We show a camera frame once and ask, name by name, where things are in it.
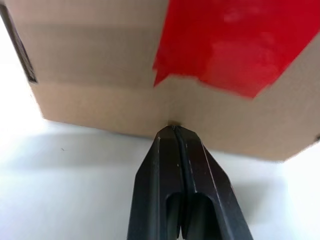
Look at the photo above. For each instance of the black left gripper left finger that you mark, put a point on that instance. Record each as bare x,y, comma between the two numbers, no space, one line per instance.
156,185

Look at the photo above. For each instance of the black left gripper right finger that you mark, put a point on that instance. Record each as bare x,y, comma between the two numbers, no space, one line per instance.
207,190

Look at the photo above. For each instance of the brown cardboard box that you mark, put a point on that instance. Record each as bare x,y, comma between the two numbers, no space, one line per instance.
100,75

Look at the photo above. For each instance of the red tape strip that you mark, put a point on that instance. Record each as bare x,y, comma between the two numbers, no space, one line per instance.
225,50

